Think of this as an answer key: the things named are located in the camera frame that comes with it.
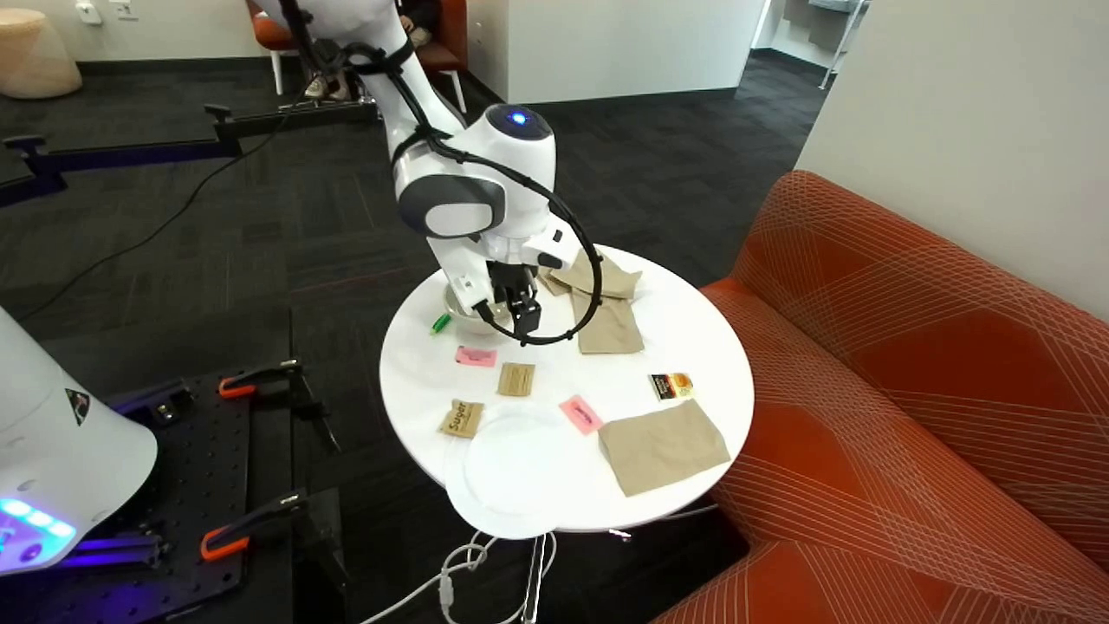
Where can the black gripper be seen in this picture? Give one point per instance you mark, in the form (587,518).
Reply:
(512,283)

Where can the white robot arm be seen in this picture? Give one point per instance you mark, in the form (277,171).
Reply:
(463,159)

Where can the pink sweetener packet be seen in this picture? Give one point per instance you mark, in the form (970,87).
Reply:
(475,354)
(579,414)

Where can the plain brown sugar packet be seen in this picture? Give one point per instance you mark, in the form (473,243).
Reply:
(519,378)

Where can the small green tube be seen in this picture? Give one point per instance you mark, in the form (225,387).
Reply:
(443,322)

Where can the crumpled brown paper napkin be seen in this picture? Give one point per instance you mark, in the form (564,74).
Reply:
(610,313)

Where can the brown sugar packet with print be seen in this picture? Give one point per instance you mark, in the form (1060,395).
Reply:
(463,416)

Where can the white round plate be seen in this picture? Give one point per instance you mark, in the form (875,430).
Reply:
(512,465)

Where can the large tan cloth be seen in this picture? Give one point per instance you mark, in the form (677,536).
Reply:
(664,446)

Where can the orange chair white legs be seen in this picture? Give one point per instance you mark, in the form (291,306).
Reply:
(277,34)
(446,45)

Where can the black mounting plate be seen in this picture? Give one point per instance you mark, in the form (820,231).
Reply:
(229,486)

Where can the black boom stand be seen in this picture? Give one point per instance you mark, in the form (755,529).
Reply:
(125,151)

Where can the orange patterned sofa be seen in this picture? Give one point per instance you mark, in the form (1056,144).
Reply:
(925,402)

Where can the white base unit purple lights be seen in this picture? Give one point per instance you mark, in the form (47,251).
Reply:
(56,463)

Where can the beige round stool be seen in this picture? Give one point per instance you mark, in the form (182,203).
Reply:
(35,54)

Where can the white wall outlet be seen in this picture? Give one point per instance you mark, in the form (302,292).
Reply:
(122,8)
(89,13)

